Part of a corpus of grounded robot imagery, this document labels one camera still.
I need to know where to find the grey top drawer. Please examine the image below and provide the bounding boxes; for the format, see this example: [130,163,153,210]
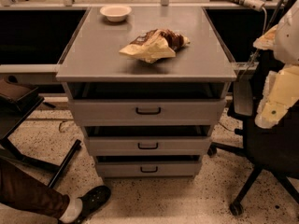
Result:
[68,99,226,126]

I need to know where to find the grey drawer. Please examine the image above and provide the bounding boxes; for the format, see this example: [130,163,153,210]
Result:
[68,99,226,126]
[95,161,202,178]
[84,137,210,156]

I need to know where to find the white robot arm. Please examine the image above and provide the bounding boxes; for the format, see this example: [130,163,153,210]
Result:
[253,0,299,129]

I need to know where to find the grey drawer cabinet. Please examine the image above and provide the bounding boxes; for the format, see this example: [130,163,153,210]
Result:
[57,6,236,165]

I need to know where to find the grey middle drawer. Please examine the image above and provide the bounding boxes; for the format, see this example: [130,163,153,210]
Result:
[84,137,210,156]

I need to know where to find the grey bottom drawer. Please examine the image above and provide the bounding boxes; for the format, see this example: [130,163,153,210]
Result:
[95,161,202,178]

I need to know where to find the yellow brown chip bag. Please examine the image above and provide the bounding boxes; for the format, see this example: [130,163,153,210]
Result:
[120,29,190,63]

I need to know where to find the white bowl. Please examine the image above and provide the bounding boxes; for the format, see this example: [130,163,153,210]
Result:
[100,5,132,22]

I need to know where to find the black shoe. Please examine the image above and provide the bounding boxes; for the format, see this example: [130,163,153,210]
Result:
[58,185,112,224]

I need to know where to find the white sock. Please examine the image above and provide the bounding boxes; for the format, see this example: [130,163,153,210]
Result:
[59,198,83,223]

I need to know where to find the black office chair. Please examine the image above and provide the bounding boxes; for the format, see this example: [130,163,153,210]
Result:
[207,51,299,216]

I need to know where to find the black side table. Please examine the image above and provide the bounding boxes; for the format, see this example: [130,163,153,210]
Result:
[0,96,81,189]

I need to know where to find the brown box on table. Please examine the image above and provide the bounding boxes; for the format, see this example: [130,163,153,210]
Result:
[0,76,38,112]

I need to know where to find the brown trouser leg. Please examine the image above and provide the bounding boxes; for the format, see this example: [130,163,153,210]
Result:
[0,160,70,218]

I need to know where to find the white cable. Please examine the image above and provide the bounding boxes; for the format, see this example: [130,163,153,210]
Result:
[262,7,269,35]

